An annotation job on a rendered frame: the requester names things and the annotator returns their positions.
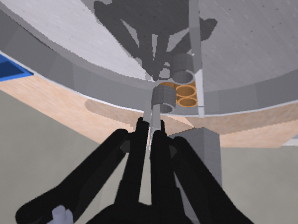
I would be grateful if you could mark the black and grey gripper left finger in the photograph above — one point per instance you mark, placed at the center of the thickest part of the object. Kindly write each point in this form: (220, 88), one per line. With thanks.
(65, 203)

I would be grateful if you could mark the blue crate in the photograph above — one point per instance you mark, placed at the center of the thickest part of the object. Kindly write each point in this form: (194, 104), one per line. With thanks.
(10, 70)

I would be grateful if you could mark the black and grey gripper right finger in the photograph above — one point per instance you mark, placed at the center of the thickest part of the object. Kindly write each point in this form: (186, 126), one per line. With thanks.
(207, 198)

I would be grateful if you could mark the grey metal bushing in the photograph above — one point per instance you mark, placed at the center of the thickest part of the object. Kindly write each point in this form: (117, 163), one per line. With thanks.
(166, 97)
(182, 69)

